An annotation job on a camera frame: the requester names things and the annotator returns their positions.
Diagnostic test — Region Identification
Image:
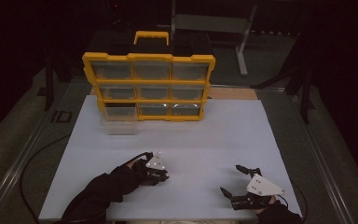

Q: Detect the black stand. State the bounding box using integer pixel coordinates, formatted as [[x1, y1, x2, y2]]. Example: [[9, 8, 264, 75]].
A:
[[251, 59, 315, 125], [43, 54, 57, 112]]

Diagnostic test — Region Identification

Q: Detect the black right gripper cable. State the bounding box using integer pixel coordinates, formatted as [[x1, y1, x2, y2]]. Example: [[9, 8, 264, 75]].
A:
[[275, 184, 309, 217]]

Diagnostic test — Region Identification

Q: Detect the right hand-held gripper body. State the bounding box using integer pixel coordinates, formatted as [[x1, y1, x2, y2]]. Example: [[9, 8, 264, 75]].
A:
[[230, 174, 286, 211]]

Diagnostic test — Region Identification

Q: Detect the black floor cable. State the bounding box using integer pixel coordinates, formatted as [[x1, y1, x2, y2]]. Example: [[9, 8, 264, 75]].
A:
[[19, 133, 73, 220]]

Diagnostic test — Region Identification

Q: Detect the transparent plastic drawer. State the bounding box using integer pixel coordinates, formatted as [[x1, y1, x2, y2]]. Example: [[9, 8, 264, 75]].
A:
[[100, 106, 139, 136]]

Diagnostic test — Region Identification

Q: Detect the grid of clear drawers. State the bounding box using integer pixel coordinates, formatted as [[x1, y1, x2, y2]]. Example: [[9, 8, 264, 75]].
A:
[[92, 61, 211, 117]]

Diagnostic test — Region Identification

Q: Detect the yellow black drawer cabinet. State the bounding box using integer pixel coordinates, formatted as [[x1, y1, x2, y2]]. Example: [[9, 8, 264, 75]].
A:
[[82, 30, 216, 122]]

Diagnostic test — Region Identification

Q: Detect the person's left hand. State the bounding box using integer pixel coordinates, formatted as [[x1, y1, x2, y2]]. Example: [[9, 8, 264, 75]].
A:
[[126, 157, 148, 188]]

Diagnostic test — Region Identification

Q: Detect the person's right hand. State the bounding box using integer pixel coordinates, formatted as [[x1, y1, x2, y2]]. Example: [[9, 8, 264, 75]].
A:
[[254, 195, 278, 216]]

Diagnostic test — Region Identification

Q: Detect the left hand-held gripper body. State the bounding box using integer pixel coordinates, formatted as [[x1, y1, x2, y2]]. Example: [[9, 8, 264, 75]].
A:
[[141, 151, 167, 187]]

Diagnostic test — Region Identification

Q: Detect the aluminium frame rail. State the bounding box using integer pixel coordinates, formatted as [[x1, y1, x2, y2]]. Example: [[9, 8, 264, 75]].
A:
[[0, 77, 76, 218], [287, 92, 358, 216]]

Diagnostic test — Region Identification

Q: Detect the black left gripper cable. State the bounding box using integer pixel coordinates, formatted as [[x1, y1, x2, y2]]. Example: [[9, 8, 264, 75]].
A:
[[124, 151, 154, 165]]

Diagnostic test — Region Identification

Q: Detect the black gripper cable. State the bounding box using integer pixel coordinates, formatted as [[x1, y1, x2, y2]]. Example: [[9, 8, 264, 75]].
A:
[[124, 151, 154, 165], [275, 184, 309, 217]]

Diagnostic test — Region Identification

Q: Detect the grey metal stand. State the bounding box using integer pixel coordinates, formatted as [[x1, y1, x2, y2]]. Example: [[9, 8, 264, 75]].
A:
[[170, 0, 258, 77]]

